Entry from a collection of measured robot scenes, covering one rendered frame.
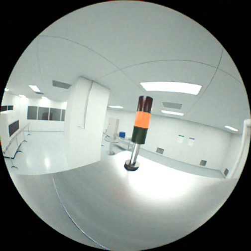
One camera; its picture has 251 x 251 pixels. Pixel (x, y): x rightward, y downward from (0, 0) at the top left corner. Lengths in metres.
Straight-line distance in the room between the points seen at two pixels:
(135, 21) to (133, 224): 0.87
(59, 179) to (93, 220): 0.13
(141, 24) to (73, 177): 0.86
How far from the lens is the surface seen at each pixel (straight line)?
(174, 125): 5.53
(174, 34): 0.75
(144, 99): 0.23
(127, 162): 0.29
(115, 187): 0.21
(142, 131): 0.22
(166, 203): 0.22
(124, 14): 0.71
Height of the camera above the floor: 2.27
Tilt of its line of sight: 6 degrees down
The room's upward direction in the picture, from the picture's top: 10 degrees clockwise
